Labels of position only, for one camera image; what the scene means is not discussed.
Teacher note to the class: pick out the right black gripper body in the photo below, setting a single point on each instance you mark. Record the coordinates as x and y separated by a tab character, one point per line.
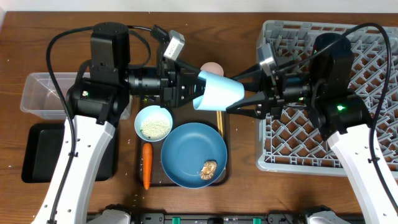
275	100

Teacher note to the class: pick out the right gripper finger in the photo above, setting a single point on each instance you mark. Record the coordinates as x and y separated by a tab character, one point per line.
255	100
256	73

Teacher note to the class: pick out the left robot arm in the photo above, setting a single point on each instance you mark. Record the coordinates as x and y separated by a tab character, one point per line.
95	102

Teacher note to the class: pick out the light blue rice bowl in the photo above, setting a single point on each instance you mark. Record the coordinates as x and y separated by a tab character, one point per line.
144	113

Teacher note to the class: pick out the clear plastic bin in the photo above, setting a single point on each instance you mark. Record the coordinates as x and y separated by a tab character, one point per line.
41	99

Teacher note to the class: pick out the black rectangular tray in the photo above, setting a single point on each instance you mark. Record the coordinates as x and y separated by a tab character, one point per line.
43	148

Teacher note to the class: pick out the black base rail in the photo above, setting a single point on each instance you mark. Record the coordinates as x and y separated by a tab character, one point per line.
160	218

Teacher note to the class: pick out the light blue plastic cup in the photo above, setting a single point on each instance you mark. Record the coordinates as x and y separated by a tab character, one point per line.
219	92

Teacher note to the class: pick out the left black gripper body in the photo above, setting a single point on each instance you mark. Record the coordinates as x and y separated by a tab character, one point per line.
170	83

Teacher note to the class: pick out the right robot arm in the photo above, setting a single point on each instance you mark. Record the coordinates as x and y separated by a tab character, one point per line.
339	114

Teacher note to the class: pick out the large blue plate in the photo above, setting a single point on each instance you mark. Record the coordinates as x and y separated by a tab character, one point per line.
187	148

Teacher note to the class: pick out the brown food scrap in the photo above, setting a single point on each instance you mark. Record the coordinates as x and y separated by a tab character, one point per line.
208	170

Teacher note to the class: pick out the white rice pile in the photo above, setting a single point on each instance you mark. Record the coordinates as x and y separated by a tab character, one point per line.
155	127

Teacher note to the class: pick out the orange carrot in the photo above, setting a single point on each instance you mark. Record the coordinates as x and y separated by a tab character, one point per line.
147	158

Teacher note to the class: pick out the pink plastic cup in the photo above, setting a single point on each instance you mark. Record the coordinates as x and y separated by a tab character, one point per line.
213	67

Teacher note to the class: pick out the grey plastic dishwasher rack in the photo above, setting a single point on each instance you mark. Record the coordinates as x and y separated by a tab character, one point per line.
291	144

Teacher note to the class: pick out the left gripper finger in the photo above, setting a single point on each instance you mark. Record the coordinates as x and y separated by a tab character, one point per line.
189	88
188	66

